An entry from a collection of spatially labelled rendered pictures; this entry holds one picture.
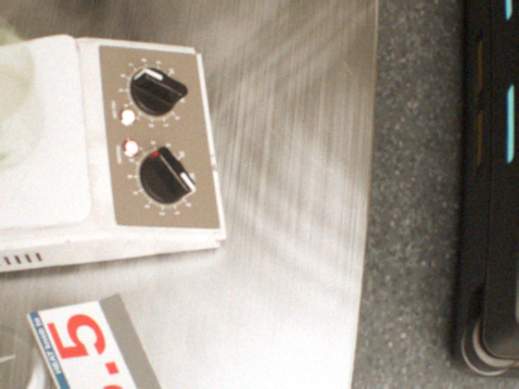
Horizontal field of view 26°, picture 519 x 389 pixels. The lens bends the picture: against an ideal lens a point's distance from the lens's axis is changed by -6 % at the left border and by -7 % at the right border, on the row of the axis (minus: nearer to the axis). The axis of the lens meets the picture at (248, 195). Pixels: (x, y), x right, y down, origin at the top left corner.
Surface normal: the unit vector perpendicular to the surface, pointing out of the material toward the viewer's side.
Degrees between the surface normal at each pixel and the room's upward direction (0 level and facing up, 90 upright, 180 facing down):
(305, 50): 0
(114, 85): 30
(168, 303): 0
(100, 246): 90
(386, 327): 0
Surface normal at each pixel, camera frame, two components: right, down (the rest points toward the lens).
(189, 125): 0.54, -0.31
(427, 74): 0.06, -0.29
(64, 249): 0.15, 0.95
